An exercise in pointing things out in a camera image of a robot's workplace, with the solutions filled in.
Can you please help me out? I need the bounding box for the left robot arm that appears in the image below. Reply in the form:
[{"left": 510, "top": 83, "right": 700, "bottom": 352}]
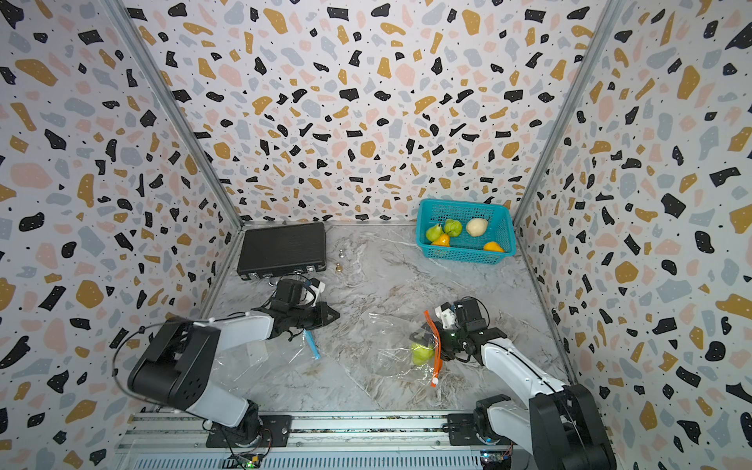
[{"left": 117, "top": 278, "right": 340, "bottom": 450}]

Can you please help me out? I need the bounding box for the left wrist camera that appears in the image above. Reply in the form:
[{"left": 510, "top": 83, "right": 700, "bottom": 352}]
[{"left": 303, "top": 278, "right": 326, "bottom": 305}]

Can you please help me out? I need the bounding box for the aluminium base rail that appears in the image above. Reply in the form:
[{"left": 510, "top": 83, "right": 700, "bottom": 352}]
[{"left": 113, "top": 410, "right": 540, "bottom": 469}]

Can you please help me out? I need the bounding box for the green circuit board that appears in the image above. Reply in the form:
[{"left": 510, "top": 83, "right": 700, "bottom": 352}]
[{"left": 221, "top": 454, "right": 264, "bottom": 470}]

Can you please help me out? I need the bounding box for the yellow lemon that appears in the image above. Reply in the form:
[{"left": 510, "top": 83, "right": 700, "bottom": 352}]
[{"left": 483, "top": 242, "right": 505, "bottom": 253}]

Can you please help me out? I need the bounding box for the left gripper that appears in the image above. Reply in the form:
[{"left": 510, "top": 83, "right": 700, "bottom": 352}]
[{"left": 287, "top": 300, "right": 341, "bottom": 329}]

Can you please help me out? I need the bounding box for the beige round fruit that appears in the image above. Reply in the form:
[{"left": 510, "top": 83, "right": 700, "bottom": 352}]
[{"left": 465, "top": 217, "right": 489, "bottom": 238}]

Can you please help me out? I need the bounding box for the black briefcase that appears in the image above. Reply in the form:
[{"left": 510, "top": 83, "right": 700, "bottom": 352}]
[{"left": 236, "top": 222, "right": 327, "bottom": 280}]

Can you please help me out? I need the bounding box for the green lime fruit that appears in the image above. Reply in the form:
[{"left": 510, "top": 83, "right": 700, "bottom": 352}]
[{"left": 410, "top": 343, "right": 435, "bottom": 366}]

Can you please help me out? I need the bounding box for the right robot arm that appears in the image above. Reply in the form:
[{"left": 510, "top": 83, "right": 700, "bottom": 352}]
[{"left": 424, "top": 297, "right": 617, "bottom": 469}]

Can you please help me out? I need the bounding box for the green pear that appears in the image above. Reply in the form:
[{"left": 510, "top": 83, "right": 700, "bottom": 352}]
[{"left": 425, "top": 224, "right": 445, "bottom": 243}]

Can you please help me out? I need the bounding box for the clear blue zip-top bag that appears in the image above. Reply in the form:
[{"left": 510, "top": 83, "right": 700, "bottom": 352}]
[{"left": 210, "top": 332, "right": 321, "bottom": 394}]

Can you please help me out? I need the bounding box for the clear red zip-top bag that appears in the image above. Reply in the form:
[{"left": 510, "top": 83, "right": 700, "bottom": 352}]
[{"left": 360, "top": 311, "right": 459, "bottom": 388}]

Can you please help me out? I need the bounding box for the orange fruit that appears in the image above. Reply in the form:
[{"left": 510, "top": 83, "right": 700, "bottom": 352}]
[{"left": 432, "top": 233, "right": 450, "bottom": 247}]

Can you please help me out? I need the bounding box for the green apple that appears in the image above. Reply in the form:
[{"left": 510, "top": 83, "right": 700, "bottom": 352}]
[{"left": 444, "top": 219, "right": 463, "bottom": 238}]

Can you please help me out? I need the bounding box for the teal plastic basket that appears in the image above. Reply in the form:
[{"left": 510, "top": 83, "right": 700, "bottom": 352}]
[{"left": 416, "top": 199, "right": 516, "bottom": 264}]

